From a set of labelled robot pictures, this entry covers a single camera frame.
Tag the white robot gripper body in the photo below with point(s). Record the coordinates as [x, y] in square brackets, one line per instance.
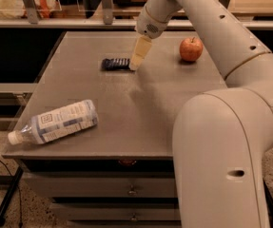
[148, 25]

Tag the black metal stand leg left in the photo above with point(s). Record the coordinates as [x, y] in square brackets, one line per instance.
[13, 187]

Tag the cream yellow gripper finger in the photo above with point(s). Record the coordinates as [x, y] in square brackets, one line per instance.
[141, 49]

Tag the plastic bottle with white label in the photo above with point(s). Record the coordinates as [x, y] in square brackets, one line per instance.
[56, 124]

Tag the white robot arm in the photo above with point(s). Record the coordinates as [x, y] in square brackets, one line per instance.
[219, 137]

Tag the grey metal drawer cabinet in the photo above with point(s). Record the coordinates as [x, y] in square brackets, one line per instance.
[119, 173]

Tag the red apple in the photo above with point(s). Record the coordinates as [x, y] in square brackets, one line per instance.
[191, 49]

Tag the grey metal shelf rail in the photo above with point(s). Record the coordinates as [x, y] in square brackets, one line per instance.
[254, 14]

